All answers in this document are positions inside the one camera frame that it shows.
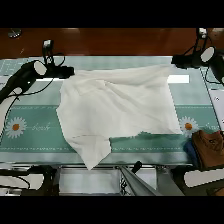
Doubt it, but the black cable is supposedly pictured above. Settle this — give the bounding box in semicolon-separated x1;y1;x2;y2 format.
3;78;55;116
203;65;224;86

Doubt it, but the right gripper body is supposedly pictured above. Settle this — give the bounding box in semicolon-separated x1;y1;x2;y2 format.
171;53;198;70

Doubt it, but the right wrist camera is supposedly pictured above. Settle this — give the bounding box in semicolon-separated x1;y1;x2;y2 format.
194;28;212;56

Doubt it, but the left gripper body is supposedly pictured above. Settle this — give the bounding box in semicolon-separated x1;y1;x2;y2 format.
45;65;75;81

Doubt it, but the white shirt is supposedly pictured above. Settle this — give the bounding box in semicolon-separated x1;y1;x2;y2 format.
55;63;183;171

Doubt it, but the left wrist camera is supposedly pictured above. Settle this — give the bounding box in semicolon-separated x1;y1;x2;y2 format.
42;39;57;65

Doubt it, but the brown garment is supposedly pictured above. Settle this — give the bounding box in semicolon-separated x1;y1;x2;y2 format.
191;129;224;172

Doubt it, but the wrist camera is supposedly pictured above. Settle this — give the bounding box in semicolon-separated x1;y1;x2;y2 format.
194;28;212;56
42;39;57;65

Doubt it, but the blue garment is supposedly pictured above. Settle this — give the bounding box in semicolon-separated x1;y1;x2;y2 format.
182;137;202;168

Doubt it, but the silver frame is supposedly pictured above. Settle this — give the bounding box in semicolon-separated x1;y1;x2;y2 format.
0;161;224;197

